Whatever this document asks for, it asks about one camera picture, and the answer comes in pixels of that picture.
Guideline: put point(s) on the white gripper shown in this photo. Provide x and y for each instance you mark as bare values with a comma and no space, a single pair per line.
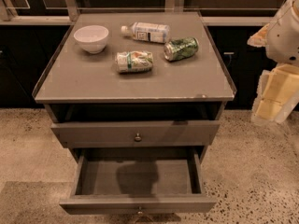
284,37

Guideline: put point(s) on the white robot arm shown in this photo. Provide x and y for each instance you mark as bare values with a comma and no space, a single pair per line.
278,89

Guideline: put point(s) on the green soda can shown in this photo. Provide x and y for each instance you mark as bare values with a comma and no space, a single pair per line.
179,49

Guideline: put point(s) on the closed grey top drawer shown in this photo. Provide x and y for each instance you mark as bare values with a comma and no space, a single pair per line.
122,134

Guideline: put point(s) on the grey drawer cabinet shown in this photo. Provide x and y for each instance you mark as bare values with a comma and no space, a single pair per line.
80,87

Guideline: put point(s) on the round top drawer knob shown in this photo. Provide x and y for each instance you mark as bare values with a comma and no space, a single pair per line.
138,137

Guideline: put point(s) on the middle drawer knob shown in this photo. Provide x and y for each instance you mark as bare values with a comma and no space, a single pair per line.
140,212

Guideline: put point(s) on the open grey middle drawer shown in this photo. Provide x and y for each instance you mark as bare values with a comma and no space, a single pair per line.
119,180

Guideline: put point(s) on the clear plastic water bottle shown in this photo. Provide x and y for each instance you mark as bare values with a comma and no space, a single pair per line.
149,32

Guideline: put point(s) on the white ceramic bowl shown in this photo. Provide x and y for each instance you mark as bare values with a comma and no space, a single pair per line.
92,38

